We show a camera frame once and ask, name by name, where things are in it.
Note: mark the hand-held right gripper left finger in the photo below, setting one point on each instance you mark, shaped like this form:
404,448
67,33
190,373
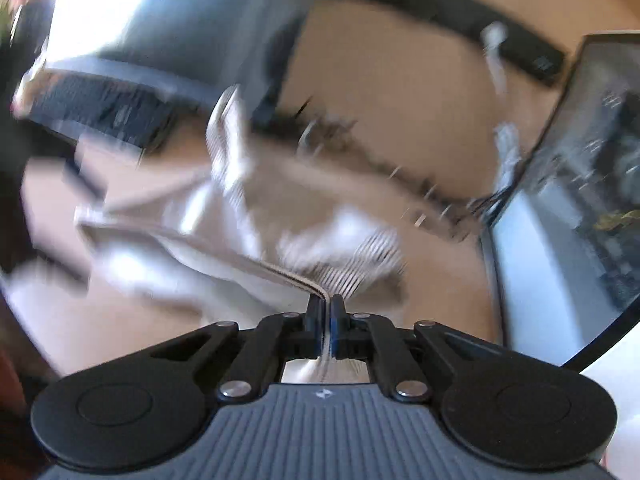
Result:
316,330

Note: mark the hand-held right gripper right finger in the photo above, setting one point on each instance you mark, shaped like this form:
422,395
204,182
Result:
338,332

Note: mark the white striped garment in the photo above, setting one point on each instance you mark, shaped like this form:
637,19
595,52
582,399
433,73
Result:
225,240

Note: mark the black keyboard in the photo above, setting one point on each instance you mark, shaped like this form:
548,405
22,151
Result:
100,105

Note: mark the computer monitor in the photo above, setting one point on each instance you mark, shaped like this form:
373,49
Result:
190,20

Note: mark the black power strip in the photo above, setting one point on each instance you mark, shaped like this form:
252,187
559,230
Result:
450,15

